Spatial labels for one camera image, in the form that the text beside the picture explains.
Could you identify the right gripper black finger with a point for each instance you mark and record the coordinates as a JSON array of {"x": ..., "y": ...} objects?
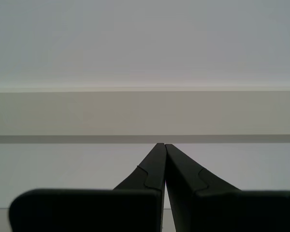
[
  {"x": 232, "y": 210},
  {"x": 91, "y": 210}
]

